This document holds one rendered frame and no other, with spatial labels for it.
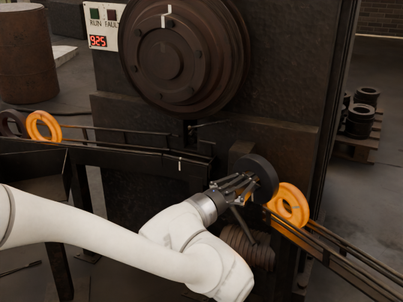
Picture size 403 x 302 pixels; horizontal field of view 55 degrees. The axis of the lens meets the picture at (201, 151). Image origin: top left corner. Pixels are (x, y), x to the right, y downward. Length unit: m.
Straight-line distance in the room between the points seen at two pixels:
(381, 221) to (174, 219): 1.78
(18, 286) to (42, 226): 1.51
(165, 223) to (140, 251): 0.20
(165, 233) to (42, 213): 0.35
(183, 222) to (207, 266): 0.15
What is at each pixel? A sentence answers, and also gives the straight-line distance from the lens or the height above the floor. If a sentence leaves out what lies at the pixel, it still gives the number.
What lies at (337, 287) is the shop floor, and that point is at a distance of 2.06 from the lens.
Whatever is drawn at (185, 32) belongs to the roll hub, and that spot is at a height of 1.21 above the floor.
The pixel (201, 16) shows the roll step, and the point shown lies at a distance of 1.24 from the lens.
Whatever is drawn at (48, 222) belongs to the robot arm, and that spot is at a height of 1.07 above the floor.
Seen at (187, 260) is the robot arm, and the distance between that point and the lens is 0.78.
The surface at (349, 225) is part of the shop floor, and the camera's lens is 2.44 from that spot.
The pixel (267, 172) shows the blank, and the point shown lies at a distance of 1.11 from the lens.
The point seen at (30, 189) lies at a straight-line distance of 1.66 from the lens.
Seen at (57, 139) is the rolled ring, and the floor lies 0.66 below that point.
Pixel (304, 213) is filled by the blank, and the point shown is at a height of 0.73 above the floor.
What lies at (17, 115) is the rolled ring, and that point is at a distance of 2.00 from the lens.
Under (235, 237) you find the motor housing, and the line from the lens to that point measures 1.42.
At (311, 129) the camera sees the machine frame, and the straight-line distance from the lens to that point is 1.41.
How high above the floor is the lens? 1.46
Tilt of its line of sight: 29 degrees down
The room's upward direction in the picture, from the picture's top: straight up
